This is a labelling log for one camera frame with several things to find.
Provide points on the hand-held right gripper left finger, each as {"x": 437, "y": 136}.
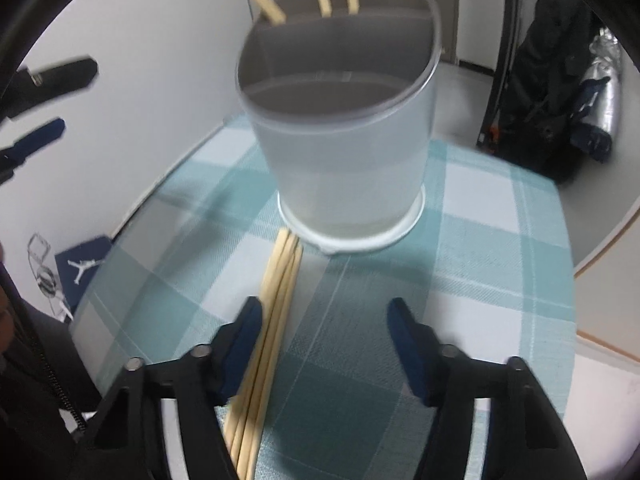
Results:
{"x": 247, "y": 330}

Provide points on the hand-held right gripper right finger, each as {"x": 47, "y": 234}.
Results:
{"x": 407, "y": 345}

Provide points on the person's dark clothing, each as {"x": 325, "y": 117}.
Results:
{"x": 30, "y": 435}

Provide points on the silver folded umbrella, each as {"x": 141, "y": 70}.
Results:
{"x": 602, "y": 100}

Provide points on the teal checkered tablecloth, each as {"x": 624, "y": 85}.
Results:
{"x": 475, "y": 260}

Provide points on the white printed plastic packet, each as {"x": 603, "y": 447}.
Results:
{"x": 42, "y": 280}

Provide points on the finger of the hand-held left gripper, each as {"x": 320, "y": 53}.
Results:
{"x": 45, "y": 135}
{"x": 65, "y": 75}

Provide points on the white grey utensil holder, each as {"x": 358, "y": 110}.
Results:
{"x": 350, "y": 170}

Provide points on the black hanging jacket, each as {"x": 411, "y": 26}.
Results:
{"x": 540, "y": 85}

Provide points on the white cabinet with wood trim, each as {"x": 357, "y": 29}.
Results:
{"x": 615, "y": 300}

